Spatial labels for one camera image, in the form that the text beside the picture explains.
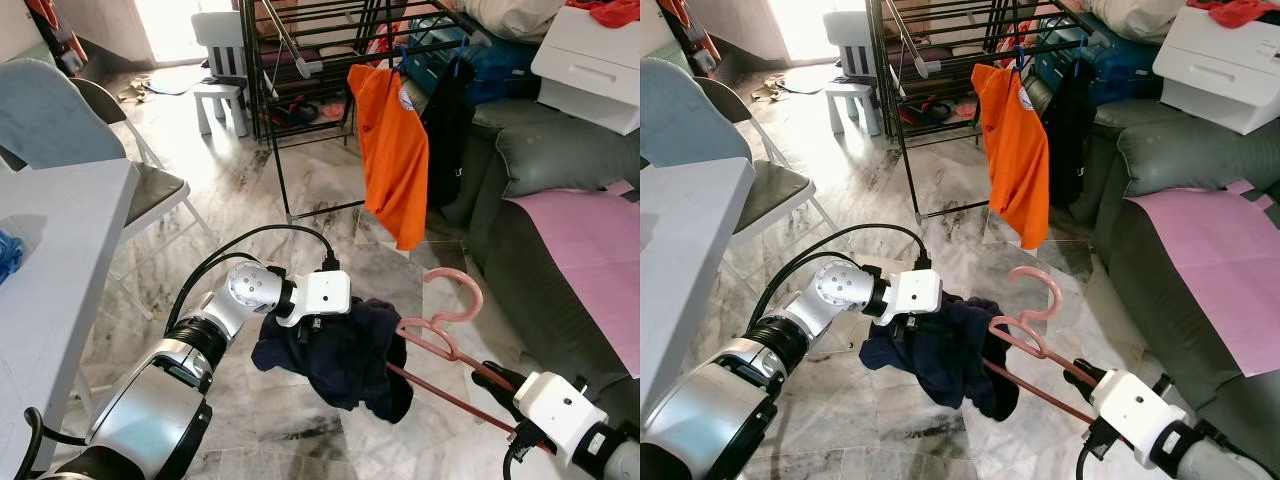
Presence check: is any navy blue garment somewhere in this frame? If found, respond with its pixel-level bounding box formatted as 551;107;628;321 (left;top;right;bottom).
860;295;1021;421
250;298;414;424

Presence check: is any red plastic clothes hanger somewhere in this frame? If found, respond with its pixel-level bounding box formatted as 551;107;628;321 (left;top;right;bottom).
980;265;1131;431
385;268;556;456

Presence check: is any orange shirt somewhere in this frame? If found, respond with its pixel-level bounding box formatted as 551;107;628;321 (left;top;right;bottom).
348;62;431;251
972;62;1051;251

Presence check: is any blue shirt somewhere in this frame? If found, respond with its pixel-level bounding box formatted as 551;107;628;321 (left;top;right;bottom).
0;228;26;286

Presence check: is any pink mat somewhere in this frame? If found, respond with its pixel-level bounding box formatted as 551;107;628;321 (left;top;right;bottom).
505;180;640;376
1125;180;1280;379

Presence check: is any black metal drying rack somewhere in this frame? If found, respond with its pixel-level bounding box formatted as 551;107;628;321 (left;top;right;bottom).
865;0;1101;221
238;0;471;221

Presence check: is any grey white folding chair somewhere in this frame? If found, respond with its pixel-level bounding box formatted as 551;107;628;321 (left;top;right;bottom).
640;78;839;241
0;78;216;241

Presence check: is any grey green sofa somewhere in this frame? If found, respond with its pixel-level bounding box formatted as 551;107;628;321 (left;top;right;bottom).
440;95;640;421
1085;95;1280;441

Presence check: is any black hanging garment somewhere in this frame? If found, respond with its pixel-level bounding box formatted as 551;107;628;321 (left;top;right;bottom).
420;65;479;211
1045;65;1101;211

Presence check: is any grey folding table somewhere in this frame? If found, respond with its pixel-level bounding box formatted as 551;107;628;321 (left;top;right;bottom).
640;158;759;441
0;158;141;471

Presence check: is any white plastic child chair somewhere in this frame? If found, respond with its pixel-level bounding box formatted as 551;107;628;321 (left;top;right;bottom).
190;10;251;138
822;10;883;138

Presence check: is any blue white floor cloth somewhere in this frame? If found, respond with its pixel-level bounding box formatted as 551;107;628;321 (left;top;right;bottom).
778;65;836;96
145;65;206;96

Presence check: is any red patterned cloth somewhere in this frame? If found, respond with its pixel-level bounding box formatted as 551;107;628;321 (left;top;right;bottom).
365;15;411;66
995;15;1036;66

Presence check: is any blue bag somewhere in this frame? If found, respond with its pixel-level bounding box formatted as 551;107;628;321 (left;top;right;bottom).
1080;40;1166;106
455;40;546;106

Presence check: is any white drawer unit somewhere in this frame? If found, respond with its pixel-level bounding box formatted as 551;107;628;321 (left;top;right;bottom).
1152;5;1280;136
530;5;640;136

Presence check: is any beige pillow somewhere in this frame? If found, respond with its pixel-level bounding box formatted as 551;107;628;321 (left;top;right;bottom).
465;0;566;41
1090;0;1191;41

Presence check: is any orange black stick vacuum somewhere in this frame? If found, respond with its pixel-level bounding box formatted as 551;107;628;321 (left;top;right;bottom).
655;0;716;76
25;0;86;76

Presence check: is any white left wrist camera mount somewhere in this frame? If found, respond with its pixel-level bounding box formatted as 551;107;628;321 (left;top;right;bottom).
275;270;353;329
880;268;943;326

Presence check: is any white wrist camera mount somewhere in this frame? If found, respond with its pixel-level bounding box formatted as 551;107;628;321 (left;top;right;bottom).
513;372;606;456
275;270;353;329
880;268;943;326
1090;370;1171;469

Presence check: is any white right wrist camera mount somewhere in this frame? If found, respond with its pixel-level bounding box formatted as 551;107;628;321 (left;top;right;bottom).
1090;370;1171;469
513;372;606;456

